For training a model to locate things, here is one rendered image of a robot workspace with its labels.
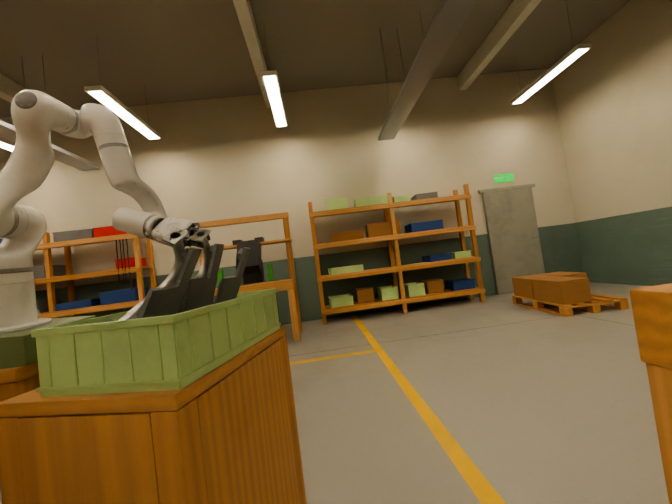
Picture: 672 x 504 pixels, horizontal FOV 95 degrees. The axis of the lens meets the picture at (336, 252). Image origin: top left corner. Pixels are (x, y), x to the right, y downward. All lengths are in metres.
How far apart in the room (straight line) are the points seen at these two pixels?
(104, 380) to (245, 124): 6.23
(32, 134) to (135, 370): 0.85
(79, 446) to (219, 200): 5.76
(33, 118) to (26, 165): 0.16
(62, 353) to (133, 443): 0.30
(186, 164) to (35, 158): 5.56
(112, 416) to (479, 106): 7.56
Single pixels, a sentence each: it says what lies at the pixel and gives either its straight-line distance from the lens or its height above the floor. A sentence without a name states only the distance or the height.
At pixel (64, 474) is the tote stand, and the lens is 1.10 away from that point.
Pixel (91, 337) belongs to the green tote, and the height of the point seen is 0.93.
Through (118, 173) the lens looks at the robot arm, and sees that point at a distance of 1.27.
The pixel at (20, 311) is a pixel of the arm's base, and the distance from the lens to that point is 1.46.
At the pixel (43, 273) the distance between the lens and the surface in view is 7.23.
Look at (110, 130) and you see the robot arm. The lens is 1.33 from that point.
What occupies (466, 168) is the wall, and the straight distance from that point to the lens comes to 7.13.
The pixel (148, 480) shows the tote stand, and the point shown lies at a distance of 0.95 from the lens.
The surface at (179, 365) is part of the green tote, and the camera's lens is 0.83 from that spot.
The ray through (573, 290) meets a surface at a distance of 4.99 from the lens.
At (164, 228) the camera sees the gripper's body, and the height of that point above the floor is 1.22.
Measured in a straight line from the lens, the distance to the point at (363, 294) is 5.66.
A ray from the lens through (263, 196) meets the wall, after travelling 6.35.
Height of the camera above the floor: 1.03
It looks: 2 degrees up
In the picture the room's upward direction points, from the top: 7 degrees counter-clockwise
